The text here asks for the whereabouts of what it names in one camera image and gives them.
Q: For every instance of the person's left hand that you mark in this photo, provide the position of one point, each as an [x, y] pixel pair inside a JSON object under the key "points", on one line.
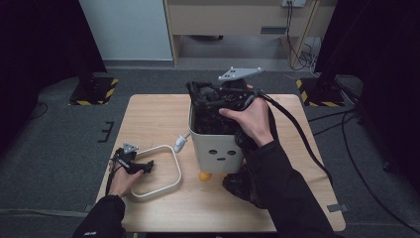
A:
{"points": [[120, 181]]}

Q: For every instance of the white face trash bin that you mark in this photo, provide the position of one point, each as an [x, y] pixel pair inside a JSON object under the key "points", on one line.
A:
{"points": [[218, 155]]}

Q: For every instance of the black curtain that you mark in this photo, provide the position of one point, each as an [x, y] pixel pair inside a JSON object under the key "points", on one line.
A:
{"points": [[379, 49], [39, 49]]}

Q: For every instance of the black plastic trash bag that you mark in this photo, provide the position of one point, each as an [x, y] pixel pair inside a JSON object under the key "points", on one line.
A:
{"points": [[206, 115]]}

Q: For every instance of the striped-edge black stand base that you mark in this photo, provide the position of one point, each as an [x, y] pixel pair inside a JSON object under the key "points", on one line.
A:
{"points": [[322, 94], [92, 91]]}

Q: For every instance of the grey power strip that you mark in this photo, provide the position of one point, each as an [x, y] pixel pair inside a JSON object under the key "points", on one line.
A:
{"points": [[294, 2]]}

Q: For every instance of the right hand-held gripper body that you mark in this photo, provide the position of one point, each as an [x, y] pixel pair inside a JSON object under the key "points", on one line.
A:
{"points": [[239, 94]]}

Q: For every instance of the light wooden desk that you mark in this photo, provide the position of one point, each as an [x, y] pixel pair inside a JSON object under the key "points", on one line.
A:
{"points": [[231, 20]]}

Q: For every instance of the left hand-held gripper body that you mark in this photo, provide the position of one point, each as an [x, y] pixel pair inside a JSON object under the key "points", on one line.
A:
{"points": [[128, 158]]}

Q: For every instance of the grey tape strip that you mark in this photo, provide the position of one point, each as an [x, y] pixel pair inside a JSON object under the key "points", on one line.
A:
{"points": [[337, 208]]}

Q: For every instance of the person's right hand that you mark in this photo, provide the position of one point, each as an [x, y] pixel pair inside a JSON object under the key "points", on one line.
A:
{"points": [[256, 122]]}

